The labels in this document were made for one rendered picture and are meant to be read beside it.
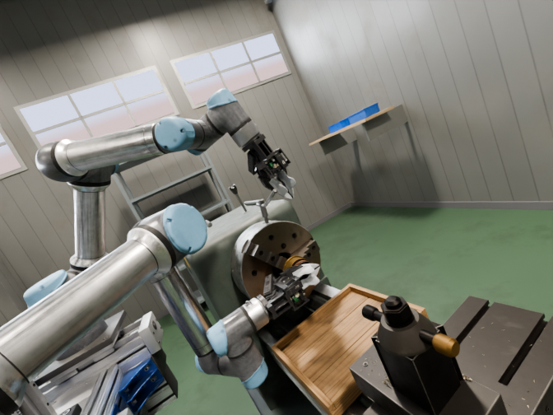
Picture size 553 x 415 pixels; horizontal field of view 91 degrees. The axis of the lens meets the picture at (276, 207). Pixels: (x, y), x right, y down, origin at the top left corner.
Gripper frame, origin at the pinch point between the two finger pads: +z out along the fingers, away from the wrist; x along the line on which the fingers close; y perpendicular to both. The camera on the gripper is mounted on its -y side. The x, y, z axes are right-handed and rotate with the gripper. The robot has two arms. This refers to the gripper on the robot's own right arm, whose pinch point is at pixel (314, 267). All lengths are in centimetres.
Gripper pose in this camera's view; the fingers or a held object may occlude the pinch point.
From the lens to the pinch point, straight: 85.1
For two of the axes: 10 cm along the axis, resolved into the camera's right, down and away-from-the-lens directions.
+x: -4.2, -8.9, -1.7
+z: 8.1, -4.5, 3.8
